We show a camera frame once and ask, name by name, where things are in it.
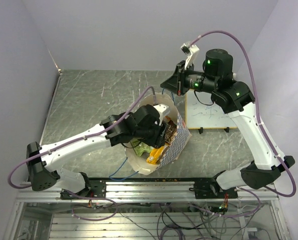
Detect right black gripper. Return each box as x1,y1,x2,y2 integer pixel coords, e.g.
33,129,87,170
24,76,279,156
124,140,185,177
160,59,218,96

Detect yellow snack bar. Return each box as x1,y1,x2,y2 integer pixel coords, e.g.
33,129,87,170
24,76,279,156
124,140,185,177
146,146,165,165

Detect green snack packet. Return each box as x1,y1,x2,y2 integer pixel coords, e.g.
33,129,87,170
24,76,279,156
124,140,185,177
134,143,152,157

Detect checkered paper bag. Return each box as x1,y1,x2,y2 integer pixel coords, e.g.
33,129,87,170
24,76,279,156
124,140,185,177
108,92,191,181

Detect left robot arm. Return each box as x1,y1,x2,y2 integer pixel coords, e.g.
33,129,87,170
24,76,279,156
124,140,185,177
27,104,170,199

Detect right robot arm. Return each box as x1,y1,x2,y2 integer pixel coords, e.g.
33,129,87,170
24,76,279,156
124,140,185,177
160,45,295,198

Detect brown snack bag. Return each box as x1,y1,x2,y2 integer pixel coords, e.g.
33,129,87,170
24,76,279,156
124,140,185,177
164,121,177,146

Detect white whiteboard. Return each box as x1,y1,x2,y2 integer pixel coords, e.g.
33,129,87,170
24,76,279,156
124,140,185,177
185,90,237,129

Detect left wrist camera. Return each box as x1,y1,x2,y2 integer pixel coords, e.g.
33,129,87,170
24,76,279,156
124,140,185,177
153,104,170,125

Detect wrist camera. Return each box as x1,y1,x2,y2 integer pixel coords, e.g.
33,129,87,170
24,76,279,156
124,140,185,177
180,42,200,70
153,104,170,125

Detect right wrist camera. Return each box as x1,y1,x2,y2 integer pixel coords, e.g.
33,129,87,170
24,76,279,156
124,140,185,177
180,42,200,70

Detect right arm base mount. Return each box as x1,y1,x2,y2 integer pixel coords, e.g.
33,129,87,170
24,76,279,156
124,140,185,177
189,180,238,199

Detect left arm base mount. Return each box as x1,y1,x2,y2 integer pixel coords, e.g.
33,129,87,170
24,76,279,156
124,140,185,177
60,178,106,200

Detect loose wires under table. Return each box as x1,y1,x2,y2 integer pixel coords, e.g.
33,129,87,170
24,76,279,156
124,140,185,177
71,191,264,240

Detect aluminium rail frame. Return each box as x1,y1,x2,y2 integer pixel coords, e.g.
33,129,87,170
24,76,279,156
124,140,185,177
17,70,290,240

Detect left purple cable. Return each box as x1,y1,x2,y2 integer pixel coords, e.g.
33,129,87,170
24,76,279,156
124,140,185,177
8,86,157,189

